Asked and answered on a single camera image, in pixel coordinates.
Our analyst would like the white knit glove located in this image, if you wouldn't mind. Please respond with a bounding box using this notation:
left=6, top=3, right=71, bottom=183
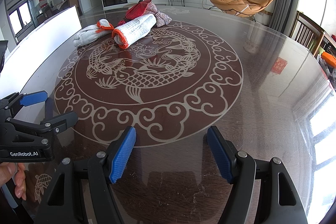
left=73, top=18, right=114, bottom=47

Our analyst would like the white glove orange cuff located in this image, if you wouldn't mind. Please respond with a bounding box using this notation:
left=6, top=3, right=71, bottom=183
left=112, top=14, right=157, bottom=49

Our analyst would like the red gift pouch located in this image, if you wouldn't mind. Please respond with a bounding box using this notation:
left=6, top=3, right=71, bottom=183
left=117, top=0, right=151, bottom=26

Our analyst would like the floral fabric bow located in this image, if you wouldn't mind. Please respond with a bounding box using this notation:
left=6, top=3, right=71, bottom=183
left=144, top=2, right=172, bottom=28

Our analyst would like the person's left hand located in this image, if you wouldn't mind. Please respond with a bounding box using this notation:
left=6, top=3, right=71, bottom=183
left=0, top=162, right=26, bottom=200

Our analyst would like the white cardboard box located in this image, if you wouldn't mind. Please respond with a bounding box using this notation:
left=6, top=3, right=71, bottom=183
left=1, top=6, right=81, bottom=98

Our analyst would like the wooden dining chair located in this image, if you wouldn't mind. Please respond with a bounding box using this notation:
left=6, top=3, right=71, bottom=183
left=290, top=11, right=325, bottom=57

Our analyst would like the orange lounge chair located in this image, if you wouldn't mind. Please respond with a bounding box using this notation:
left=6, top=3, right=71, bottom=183
left=209, top=0, right=273, bottom=21

